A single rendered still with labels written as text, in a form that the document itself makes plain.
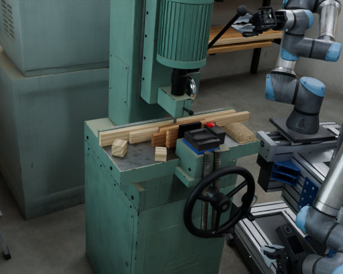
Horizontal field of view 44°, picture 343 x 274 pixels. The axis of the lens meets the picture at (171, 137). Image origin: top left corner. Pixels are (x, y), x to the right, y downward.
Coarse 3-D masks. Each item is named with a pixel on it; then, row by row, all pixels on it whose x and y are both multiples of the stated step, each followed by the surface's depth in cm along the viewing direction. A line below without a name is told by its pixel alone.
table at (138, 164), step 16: (128, 144) 155; (144, 144) 156; (224, 144) 162; (240, 144) 163; (256, 144) 167; (112, 160) 145; (128, 160) 145; (144, 160) 146; (176, 160) 149; (128, 176) 142; (144, 176) 145; (160, 176) 149; (224, 176) 151
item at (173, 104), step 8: (160, 88) 161; (168, 88) 161; (160, 96) 162; (168, 96) 156; (176, 96) 155; (184, 96) 156; (160, 104) 163; (168, 104) 157; (176, 104) 152; (184, 104) 154; (168, 112) 158; (176, 112) 154; (184, 112) 156
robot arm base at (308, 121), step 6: (294, 108) 196; (294, 114) 195; (300, 114) 193; (306, 114) 191; (312, 114) 191; (318, 114) 194; (288, 120) 198; (294, 120) 195; (300, 120) 193; (306, 120) 192; (312, 120) 192; (318, 120) 197; (288, 126) 198; (294, 126) 195; (300, 126) 194; (306, 126) 192; (312, 126) 193; (318, 126) 196; (300, 132) 194; (306, 132) 193; (312, 132) 194
